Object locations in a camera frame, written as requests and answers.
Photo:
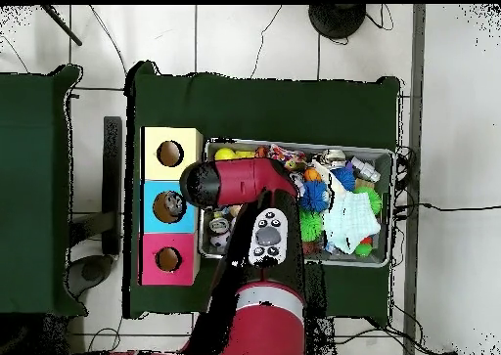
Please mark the mint green muslin cloth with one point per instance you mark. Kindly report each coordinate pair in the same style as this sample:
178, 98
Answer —
350, 220

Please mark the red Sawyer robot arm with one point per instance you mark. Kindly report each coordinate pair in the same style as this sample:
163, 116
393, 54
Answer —
242, 181

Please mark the wooden three-hole box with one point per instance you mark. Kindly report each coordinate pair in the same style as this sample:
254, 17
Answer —
190, 245

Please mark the yellow ball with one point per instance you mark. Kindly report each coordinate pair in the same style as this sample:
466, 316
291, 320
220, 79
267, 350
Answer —
224, 154

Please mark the polka dot cloth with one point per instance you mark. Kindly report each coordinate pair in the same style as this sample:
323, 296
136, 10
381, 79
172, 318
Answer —
287, 153

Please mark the mini orange basketball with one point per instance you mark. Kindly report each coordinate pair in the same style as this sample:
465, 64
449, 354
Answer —
312, 174

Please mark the blue spiky ball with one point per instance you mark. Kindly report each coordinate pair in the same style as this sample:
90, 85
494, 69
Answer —
345, 177
313, 196

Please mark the green spiky ball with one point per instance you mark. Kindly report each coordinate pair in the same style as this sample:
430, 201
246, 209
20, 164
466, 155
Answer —
373, 198
311, 225

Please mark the dark green table cloth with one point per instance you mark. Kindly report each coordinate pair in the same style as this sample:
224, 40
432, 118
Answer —
31, 136
254, 104

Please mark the crushed cream can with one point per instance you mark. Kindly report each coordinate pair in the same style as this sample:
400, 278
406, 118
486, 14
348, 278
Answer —
333, 157

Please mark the black upright stand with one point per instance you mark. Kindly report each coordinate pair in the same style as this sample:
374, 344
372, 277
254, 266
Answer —
112, 155

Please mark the grey oval floor object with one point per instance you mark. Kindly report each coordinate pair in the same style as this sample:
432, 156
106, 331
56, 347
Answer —
92, 272

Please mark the black round stand base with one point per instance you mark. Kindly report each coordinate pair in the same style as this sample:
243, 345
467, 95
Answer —
336, 20

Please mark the black tripod leg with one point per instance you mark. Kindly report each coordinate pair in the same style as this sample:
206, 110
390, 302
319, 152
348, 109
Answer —
62, 25

